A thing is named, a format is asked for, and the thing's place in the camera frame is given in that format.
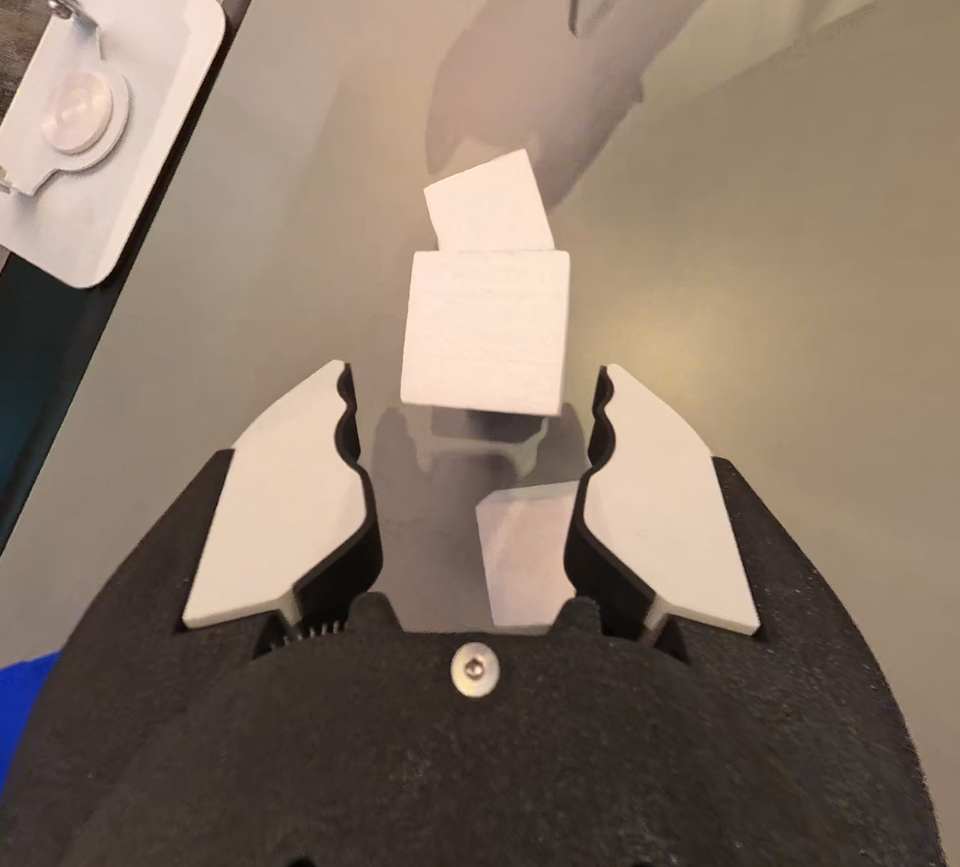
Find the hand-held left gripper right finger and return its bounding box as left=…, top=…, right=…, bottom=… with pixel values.
left=564, top=363, right=760, bottom=642

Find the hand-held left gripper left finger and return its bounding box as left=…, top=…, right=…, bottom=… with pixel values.
left=182, top=359, right=386, bottom=649

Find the white and wooden document stand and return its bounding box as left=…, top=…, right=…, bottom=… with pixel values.
left=0, top=0, right=226, bottom=291

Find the blue plastic bin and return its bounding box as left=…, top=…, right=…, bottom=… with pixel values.
left=0, top=649, right=67, bottom=797

